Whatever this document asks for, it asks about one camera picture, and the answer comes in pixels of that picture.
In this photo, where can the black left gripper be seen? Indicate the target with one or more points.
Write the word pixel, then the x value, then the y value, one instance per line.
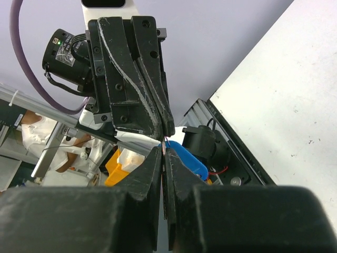
pixel 128 75

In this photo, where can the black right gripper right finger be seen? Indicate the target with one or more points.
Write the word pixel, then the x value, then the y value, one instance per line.
pixel 205 218

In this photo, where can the aluminium frame rail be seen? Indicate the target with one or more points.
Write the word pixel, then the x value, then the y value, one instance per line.
pixel 199 114

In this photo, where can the blue key tag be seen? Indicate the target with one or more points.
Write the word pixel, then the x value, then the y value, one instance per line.
pixel 188 159

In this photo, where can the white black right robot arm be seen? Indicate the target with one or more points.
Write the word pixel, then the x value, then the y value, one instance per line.
pixel 208 147

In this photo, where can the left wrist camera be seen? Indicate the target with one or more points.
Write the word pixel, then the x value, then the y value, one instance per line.
pixel 103 3

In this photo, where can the yellow storage bin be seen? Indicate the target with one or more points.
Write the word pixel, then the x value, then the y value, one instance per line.
pixel 115 172

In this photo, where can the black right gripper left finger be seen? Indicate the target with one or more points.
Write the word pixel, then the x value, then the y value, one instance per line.
pixel 122 218

